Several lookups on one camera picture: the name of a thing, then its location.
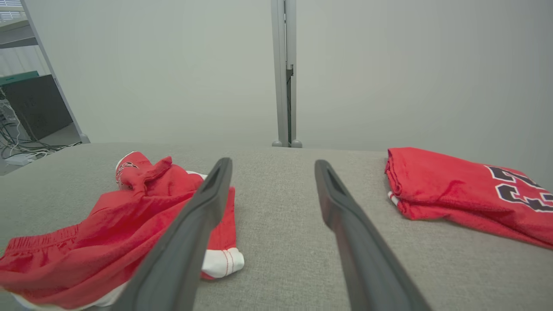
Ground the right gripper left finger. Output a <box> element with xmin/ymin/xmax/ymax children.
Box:
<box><xmin>110</xmin><ymin>158</ymin><xmax>234</xmax><ymax>311</ymax></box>

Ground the red jersey number 23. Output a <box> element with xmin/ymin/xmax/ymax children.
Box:
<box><xmin>385</xmin><ymin>147</ymin><xmax>553</xmax><ymax>250</ymax></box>

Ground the dark cabinet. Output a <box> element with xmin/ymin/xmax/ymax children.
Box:
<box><xmin>0</xmin><ymin>74</ymin><xmax>74</xmax><ymax>141</ymax></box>

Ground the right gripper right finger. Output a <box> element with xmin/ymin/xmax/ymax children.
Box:
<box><xmin>315</xmin><ymin>160</ymin><xmax>432</xmax><ymax>311</ymax></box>

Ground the white power strip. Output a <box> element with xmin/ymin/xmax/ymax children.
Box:
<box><xmin>4</xmin><ymin>154</ymin><xmax>32</xmax><ymax>167</ymax></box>

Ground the red shorts white trim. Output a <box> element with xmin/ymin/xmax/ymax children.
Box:
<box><xmin>0</xmin><ymin>151</ymin><xmax>245</xmax><ymax>311</ymax></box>

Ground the grey metal partition post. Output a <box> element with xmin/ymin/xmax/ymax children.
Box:
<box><xmin>19</xmin><ymin>0</ymin><xmax>90</xmax><ymax>144</ymax></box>
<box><xmin>271</xmin><ymin>0</ymin><xmax>303</xmax><ymax>148</ymax></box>

